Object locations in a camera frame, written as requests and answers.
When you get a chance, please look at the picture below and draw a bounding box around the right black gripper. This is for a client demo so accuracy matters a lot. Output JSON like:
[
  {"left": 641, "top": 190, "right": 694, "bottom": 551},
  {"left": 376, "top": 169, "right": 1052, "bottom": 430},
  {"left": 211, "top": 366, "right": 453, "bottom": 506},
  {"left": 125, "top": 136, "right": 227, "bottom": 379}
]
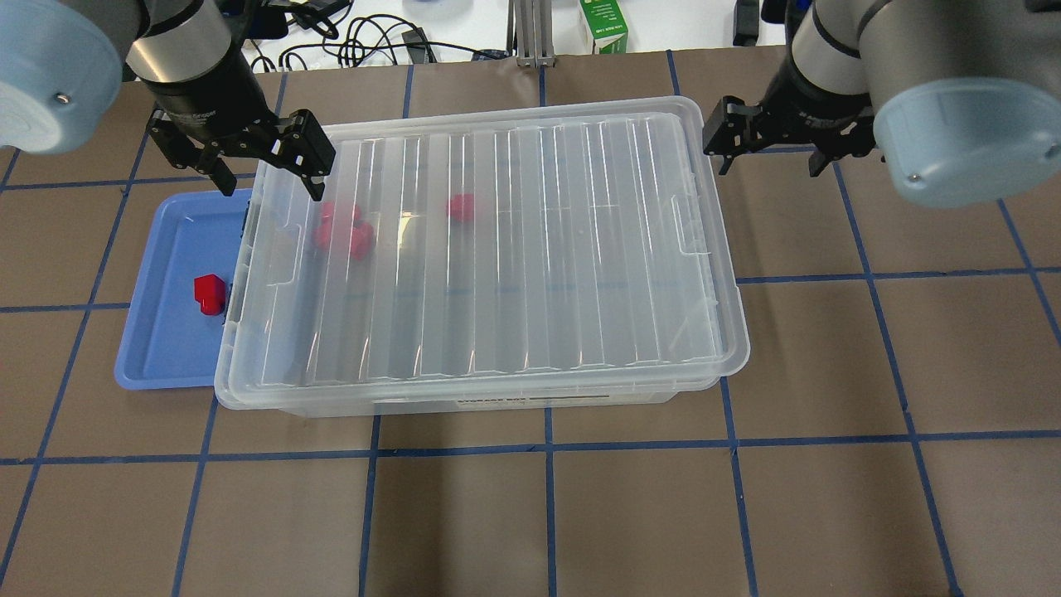
[{"left": 702, "top": 70, "right": 876, "bottom": 177}]

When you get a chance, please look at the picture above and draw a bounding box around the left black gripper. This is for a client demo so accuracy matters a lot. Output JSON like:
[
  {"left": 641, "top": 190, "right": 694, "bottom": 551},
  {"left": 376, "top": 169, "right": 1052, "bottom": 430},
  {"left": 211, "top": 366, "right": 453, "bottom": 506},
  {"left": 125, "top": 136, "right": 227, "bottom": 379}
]
[{"left": 147, "top": 63, "right": 337, "bottom": 201}]

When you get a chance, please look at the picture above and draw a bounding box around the red block lone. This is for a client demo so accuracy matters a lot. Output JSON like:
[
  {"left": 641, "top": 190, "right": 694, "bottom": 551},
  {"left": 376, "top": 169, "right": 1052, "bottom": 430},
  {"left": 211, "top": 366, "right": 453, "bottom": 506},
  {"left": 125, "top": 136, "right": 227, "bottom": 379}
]
[{"left": 193, "top": 274, "right": 227, "bottom": 317}]

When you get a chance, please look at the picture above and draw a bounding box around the clear plastic box lid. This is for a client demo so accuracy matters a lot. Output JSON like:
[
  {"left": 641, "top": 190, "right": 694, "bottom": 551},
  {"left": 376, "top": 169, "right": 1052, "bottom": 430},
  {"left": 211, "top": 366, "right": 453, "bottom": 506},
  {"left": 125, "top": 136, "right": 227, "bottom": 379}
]
[{"left": 214, "top": 96, "right": 752, "bottom": 410}]

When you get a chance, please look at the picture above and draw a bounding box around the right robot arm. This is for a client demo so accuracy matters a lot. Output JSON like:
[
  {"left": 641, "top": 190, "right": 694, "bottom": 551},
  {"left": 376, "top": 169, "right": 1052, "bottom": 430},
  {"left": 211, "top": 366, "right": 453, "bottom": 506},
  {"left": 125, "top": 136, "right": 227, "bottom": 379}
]
[{"left": 702, "top": 1, "right": 1060, "bottom": 208}]

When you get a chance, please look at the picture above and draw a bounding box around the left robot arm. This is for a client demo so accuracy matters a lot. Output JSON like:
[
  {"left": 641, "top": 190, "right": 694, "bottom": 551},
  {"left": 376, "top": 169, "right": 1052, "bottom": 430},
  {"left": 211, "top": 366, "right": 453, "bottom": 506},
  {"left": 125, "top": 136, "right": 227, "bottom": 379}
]
[{"left": 1, "top": 1, "right": 335, "bottom": 201}]

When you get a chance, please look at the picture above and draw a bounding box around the red block top cluster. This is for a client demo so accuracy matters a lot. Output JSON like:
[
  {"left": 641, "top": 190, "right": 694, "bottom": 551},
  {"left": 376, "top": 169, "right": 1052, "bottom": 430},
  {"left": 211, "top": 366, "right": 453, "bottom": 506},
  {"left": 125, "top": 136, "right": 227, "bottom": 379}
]
[{"left": 321, "top": 201, "right": 361, "bottom": 226}]

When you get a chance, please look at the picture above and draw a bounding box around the red block middle cluster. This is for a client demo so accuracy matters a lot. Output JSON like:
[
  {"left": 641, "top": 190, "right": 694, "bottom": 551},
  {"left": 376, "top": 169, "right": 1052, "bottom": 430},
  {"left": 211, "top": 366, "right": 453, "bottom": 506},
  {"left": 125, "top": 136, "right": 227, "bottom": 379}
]
[{"left": 313, "top": 221, "right": 350, "bottom": 254}]

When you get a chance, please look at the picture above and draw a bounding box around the blue plastic tray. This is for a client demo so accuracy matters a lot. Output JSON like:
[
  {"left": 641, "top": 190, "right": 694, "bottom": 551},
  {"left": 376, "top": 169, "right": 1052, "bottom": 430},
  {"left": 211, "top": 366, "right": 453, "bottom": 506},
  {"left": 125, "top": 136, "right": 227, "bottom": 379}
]
[{"left": 114, "top": 189, "right": 251, "bottom": 391}]

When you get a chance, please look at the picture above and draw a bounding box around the red block far corner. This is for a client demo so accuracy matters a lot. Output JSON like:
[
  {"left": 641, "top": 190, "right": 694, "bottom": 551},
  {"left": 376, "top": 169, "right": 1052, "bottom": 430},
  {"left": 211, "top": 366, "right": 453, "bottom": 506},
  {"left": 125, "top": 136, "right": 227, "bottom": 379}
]
[{"left": 447, "top": 193, "right": 475, "bottom": 223}]

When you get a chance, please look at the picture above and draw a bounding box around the green milk carton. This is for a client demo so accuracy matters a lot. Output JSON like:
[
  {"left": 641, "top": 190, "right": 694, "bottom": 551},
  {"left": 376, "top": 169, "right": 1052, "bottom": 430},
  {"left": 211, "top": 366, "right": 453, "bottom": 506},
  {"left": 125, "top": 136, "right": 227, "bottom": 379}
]
[{"left": 577, "top": 0, "right": 630, "bottom": 56}]

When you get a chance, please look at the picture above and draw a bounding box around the aluminium frame post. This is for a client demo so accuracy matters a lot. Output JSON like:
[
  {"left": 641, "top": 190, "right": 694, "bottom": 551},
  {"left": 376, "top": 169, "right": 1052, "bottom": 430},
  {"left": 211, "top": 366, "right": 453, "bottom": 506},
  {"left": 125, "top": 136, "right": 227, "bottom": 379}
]
[{"left": 507, "top": 0, "right": 556, "bottom": 68}]

